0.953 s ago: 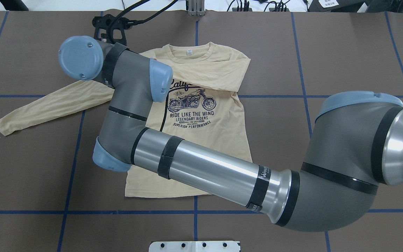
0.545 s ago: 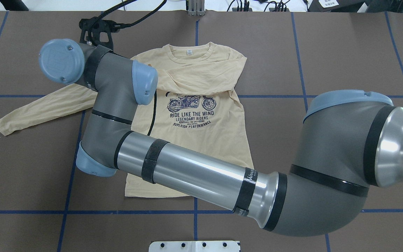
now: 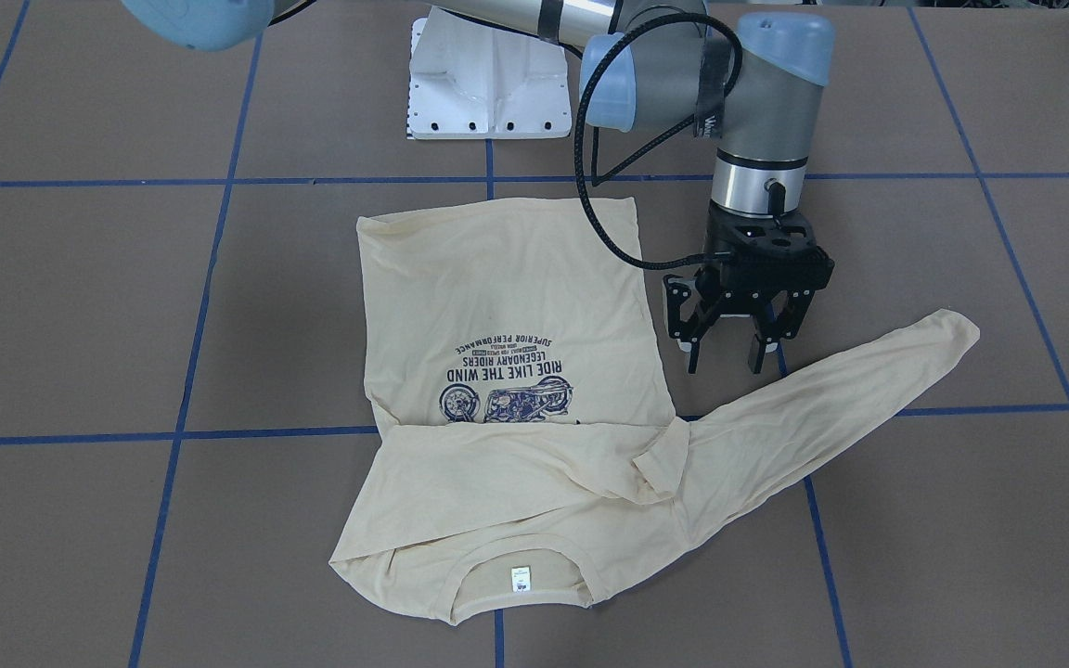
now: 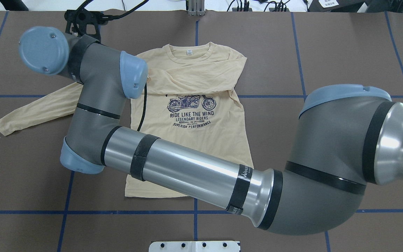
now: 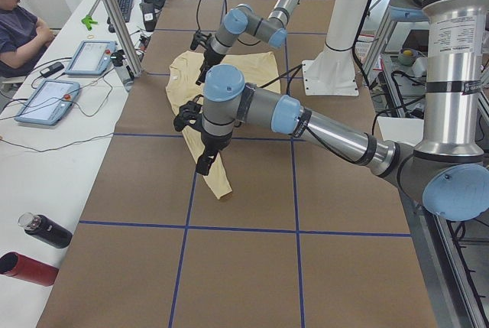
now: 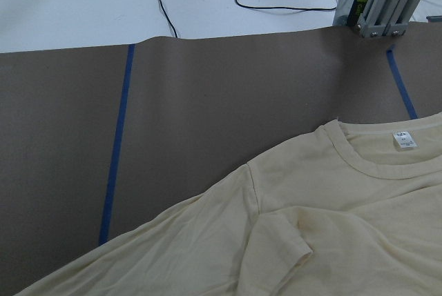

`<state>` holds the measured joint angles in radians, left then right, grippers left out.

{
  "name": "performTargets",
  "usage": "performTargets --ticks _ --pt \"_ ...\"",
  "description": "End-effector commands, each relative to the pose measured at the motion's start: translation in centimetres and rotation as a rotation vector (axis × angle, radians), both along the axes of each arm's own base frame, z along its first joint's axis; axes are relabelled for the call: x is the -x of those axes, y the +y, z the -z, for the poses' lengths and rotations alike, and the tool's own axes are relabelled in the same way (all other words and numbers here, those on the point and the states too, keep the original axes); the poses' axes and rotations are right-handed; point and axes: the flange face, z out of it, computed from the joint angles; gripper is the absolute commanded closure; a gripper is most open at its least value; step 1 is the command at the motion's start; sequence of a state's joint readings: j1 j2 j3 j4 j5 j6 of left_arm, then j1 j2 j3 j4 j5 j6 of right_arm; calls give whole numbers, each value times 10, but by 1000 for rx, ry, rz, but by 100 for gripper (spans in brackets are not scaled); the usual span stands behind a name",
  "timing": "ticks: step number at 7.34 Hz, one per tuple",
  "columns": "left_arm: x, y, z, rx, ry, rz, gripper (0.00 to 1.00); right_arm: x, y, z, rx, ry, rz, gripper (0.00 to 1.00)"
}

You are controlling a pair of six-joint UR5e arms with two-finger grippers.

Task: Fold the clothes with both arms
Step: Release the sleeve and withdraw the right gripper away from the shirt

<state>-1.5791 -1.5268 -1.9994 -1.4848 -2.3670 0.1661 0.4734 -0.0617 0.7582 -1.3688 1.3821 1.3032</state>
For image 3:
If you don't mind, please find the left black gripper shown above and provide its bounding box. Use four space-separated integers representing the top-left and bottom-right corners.
663 204 835 375

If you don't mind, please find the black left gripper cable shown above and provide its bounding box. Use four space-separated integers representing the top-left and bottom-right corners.
573 11 745 271

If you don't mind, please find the cream long-sleeve printed shirt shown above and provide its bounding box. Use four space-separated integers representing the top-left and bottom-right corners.
329 199 980 625

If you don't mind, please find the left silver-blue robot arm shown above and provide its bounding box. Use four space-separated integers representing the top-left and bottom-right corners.
406 1 835 372

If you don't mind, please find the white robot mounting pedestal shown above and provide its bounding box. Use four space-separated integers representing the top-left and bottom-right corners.
406 7 573 140

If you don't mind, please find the brown paper table cover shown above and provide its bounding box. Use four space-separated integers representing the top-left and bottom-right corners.
0 1 1069 667

